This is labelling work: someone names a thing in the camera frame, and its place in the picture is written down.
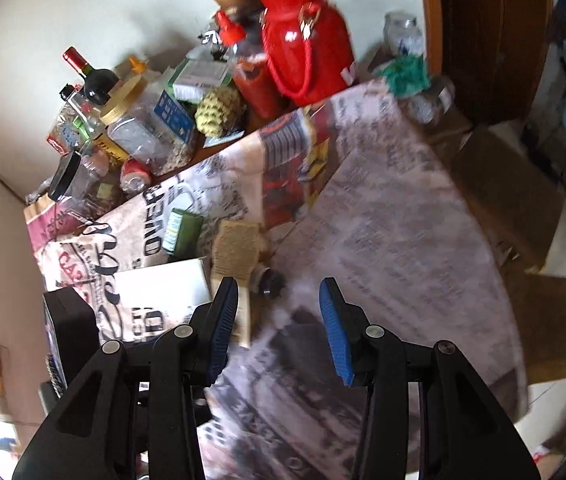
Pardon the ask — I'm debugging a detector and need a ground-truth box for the pink printed sack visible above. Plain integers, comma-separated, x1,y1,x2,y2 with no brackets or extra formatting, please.
22,194,115,262

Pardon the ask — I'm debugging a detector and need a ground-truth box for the tan scouring pad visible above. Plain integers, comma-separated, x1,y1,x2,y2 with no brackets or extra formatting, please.
212,220,260,350

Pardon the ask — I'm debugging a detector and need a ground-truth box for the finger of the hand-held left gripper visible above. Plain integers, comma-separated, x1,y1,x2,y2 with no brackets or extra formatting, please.
42,286,100,393

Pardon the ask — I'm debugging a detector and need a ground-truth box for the wooden stool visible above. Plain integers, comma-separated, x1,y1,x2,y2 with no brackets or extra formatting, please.
505,270,566,384

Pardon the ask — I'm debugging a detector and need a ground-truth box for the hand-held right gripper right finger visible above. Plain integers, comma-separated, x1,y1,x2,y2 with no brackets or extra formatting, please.
318,276,538,480

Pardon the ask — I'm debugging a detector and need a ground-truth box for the dark wine bottle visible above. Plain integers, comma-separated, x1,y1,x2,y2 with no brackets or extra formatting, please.
62,46,121,102

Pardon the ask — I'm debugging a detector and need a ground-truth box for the table with printed tablecloth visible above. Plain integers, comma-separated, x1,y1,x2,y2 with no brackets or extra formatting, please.
42,79,530,480

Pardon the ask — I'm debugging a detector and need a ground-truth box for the clear glass jar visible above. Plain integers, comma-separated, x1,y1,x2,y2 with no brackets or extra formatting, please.
384,11,425,57

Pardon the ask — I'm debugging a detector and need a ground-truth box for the yellow green spiky fruit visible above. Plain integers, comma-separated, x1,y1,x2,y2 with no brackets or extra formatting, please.
195,85,242,139

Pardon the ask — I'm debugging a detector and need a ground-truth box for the squeeze bottle yellow cap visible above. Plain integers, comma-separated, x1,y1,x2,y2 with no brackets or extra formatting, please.
128,56,165,87

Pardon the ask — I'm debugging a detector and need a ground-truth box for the clear bottle black cap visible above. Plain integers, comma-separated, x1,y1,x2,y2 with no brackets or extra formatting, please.
58,83,107,157

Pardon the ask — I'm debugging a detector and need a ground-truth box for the brown cardboard box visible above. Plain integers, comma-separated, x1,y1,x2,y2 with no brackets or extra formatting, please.
452,124,566,272

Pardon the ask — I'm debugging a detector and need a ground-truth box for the clear jar black lid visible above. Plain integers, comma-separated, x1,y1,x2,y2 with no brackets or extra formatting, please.
47,151,120,217

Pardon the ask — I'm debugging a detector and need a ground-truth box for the small green box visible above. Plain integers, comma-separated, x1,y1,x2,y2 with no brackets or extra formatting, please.
162,208,202,257

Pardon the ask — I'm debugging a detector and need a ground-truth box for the red thermos flask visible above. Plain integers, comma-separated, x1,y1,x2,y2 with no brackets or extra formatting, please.
251,0,360,109

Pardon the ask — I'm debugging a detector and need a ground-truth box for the red sauce bottle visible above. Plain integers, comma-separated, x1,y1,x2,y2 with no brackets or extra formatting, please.
214,9,285,119

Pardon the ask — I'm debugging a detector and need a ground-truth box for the thin wooden stick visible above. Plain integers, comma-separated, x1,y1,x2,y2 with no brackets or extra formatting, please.
0,156,30,207

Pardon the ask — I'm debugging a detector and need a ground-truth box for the white flat box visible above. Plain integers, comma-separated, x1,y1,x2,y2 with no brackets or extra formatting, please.
112,257,213,334

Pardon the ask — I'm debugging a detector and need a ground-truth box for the plastic jar yellow lid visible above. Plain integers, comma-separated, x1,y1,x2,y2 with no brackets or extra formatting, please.
98,76,197,177

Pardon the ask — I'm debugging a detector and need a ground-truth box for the dark wooden door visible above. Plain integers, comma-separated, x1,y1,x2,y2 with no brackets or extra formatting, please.
415,0,560,127

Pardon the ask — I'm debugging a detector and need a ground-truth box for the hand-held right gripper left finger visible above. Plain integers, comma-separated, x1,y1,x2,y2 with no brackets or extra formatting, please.
13,276,240,480

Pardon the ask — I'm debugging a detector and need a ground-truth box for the red white can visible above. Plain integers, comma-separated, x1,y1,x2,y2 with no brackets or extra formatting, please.
120,157,155,194

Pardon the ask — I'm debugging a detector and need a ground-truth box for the white green carton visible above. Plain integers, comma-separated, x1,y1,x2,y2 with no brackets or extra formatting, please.
171,57,232,104

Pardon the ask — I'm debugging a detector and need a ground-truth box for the dark green bottle black cap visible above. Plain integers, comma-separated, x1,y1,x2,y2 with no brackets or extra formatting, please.
255,267,290,298

